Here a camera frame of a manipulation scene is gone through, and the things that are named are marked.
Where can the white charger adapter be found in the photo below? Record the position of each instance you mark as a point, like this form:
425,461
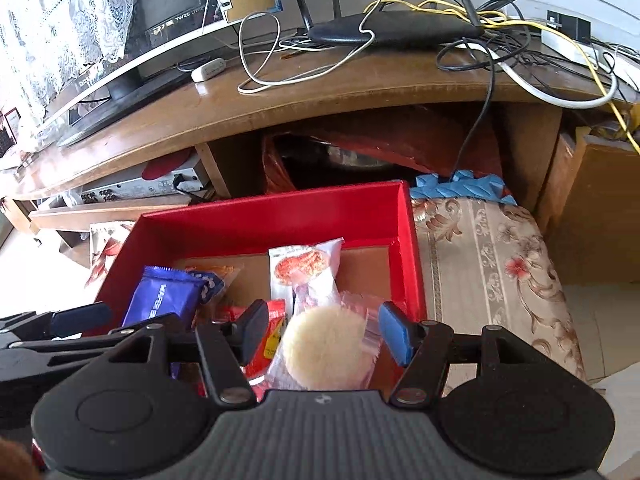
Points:
207,70

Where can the red clear snack packet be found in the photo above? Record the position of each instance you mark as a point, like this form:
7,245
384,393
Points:
276,330

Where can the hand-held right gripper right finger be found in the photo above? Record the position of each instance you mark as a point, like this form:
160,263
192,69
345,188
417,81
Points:
395,332

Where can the black router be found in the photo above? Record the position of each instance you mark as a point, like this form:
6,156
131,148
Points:
390,30

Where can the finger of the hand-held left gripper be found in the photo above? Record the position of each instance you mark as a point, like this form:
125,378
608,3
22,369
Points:
80,317
75,346

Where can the silver AV receiver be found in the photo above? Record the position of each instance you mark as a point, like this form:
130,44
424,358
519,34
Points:
140,187

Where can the wooden TV cabinet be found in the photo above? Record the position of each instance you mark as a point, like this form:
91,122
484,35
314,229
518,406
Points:
300,105

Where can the small picture frame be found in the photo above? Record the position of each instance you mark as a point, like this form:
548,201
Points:
9,130

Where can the black power adapter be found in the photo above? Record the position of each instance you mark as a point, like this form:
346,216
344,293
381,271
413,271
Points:
567,24

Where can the orange blue-label snack packet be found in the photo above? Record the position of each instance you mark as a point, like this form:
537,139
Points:
207,285

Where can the white power strip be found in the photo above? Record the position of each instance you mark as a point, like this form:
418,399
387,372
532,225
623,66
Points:
565,40

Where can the red plastic bag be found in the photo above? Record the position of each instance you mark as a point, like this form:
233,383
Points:
400,145

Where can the red round object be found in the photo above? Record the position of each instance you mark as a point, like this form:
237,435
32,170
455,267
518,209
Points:
162,169

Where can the purple-blue wafer packet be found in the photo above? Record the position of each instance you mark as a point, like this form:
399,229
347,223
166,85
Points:
160,295

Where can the round cake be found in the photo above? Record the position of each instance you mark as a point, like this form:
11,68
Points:
325,345

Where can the white noodle-picture snack packet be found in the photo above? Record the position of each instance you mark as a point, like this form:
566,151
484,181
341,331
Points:
305,270

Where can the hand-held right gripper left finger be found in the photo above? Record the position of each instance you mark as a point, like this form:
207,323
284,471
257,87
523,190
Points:
252,332

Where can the television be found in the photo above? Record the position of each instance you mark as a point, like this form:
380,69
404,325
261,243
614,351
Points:
165,5

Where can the red cardboard box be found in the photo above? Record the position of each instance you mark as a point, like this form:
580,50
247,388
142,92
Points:
250,220

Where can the white lace cloth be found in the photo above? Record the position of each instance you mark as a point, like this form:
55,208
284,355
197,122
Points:
65,20

